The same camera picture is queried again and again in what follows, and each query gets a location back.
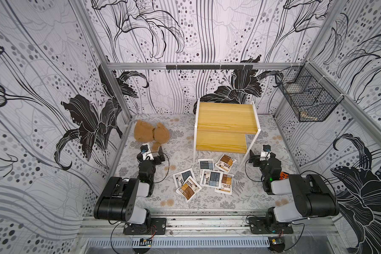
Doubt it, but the brown coffee bag front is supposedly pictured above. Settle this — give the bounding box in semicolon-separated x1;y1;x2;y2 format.
176;176;202;203

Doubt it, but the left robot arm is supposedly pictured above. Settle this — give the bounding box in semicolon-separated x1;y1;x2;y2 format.
94;150;169;225

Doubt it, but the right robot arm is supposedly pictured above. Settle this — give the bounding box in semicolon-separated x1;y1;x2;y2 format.
248;151;340;226

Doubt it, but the blue coffee bag left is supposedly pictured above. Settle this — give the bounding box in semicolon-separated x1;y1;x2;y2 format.
173;168;195;188

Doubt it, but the blue coffee bag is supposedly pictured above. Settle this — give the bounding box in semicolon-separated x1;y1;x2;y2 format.
200;169;223;188
173;168;195;188
198;159;214;170

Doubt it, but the blue coffee bag middle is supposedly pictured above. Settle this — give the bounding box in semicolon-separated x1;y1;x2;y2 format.
200;169;223;188

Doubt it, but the blue coffee bag top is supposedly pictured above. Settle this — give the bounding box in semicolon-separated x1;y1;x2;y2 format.
198;159;214;170

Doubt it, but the wooden two-tier shelf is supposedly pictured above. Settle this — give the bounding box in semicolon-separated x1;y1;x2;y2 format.
193;100;261;162

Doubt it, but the orange cat toy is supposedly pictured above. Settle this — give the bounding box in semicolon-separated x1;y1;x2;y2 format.
279;171;290;180

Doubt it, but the brown teddy bear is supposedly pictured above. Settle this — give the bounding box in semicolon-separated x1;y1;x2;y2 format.
134;120;170;152

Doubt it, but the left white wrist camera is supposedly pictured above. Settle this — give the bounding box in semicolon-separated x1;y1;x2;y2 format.
140;144;150;160

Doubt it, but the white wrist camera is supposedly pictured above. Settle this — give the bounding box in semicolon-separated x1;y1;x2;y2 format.
140;144;150;160
260;145;271;160

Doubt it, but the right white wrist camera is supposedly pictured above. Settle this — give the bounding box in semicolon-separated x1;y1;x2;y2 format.
260;145;271;160

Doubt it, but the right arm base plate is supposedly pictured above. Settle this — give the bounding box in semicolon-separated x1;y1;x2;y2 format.
246;215;293;236

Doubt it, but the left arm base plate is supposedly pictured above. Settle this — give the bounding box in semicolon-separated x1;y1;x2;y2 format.
123;218;167;236

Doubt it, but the black wire basket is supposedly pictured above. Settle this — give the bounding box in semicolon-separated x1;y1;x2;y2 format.
275;65;344;122

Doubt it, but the black bar on rail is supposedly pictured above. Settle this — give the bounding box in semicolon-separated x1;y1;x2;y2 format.
166;64;253;70

